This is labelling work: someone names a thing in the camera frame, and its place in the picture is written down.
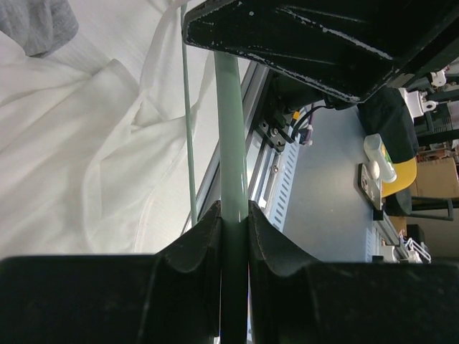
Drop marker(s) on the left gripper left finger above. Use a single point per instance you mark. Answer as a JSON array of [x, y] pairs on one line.
[[171, 296]]

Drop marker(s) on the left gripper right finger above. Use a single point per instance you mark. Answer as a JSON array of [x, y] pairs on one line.
[[296, 298]]

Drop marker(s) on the green plastic hanger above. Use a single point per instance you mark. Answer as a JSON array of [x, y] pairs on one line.
[[231, 143]]

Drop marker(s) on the white tank top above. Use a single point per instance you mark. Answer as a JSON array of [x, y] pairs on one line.
[[93, 135]]

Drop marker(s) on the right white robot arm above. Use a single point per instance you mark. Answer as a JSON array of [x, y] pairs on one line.
[[347, 49]]

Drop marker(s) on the grey tank top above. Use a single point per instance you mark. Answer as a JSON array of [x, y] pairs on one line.
[[39, 27]]

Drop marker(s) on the white slotted cable duct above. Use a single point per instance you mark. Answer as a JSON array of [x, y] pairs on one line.
[[277, 183]]

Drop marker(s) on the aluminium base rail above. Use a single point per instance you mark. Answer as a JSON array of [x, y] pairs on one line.
[[258, 137]]

